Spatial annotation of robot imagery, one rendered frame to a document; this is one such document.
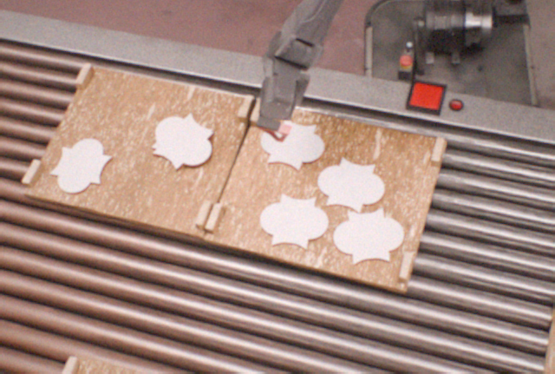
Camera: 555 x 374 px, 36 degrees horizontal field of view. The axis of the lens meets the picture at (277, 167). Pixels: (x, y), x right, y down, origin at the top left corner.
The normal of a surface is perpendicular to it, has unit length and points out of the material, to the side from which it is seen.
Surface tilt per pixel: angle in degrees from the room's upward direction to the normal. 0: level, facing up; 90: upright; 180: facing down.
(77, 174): 0
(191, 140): 0
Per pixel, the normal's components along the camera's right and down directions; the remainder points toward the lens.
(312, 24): 0.05, 0.71
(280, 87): 0.43, -0.36
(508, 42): -0.10, -0.53
